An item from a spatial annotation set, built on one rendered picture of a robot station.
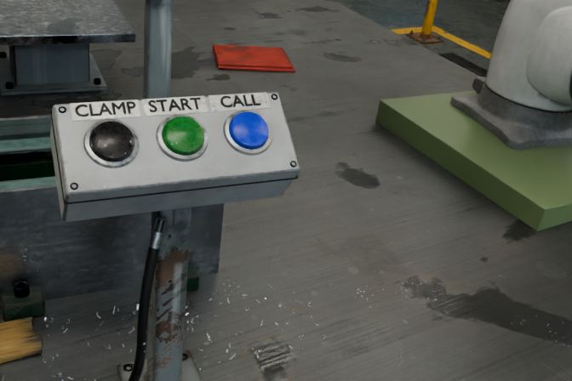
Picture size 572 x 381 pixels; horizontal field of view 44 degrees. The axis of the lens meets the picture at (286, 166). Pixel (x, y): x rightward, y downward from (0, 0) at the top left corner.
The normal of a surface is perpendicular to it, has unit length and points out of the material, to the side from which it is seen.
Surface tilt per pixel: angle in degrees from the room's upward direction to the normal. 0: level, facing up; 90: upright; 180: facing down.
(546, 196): 3
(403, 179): 0
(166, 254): 90
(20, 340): 4
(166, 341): 90
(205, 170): 35
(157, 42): 90
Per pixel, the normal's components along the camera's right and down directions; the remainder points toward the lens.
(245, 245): 0.11, -0.87
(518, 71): -0.69, 0.28
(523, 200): -0.85, 0.16
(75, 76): 0.39, 0.48
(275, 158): 0.32, -0.44
